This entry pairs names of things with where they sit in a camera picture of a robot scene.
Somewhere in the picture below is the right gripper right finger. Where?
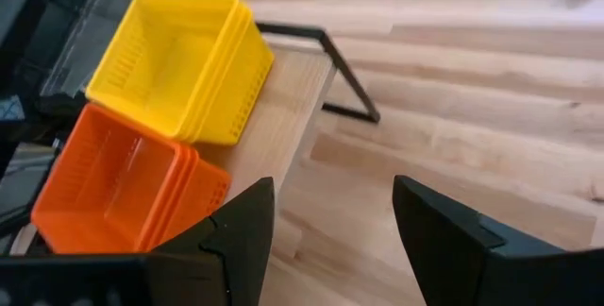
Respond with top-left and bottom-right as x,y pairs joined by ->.
392,174 -> 604,306

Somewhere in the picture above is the black plastic basket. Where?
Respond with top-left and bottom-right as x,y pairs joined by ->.
42,0 -> 143,97

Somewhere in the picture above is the wooden board tray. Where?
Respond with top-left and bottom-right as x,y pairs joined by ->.
8,21 -> 381,256

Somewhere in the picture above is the yellow plastic basket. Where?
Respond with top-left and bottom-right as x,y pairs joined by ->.
86,0 -> 247,140
188,10 -> 277,147
181,1 -> 255,144

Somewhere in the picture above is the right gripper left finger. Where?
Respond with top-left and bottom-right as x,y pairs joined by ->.
153,176 -> 277,306

